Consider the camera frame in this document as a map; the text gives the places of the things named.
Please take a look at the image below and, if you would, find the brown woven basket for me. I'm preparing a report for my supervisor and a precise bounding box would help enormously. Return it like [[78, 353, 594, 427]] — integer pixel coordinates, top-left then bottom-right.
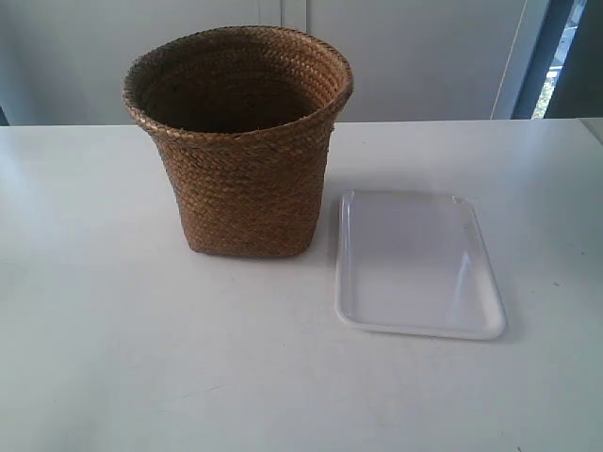
[[122, 25, 353, 258]]

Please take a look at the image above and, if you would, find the white rectangular plastic tray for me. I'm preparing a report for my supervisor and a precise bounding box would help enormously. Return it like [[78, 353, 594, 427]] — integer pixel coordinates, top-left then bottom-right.
[[334, 189, 507, 341]]

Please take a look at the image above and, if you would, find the white blind cord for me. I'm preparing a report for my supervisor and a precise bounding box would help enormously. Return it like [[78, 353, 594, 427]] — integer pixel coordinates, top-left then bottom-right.
[[489, 0, 536, 121]]

